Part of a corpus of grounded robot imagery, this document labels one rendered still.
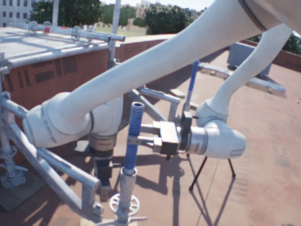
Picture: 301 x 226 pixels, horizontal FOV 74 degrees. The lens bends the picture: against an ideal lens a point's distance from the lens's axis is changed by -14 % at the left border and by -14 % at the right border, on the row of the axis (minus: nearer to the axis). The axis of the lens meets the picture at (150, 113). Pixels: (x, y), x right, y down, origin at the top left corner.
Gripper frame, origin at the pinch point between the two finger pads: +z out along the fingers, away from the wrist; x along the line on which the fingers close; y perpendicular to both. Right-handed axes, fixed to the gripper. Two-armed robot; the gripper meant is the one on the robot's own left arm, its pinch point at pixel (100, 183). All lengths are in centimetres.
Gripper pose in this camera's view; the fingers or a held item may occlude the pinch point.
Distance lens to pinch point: 83.3
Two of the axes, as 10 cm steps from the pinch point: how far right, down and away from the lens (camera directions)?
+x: -3.3, -4.4, 8.3
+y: 9.3, -0.1, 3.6
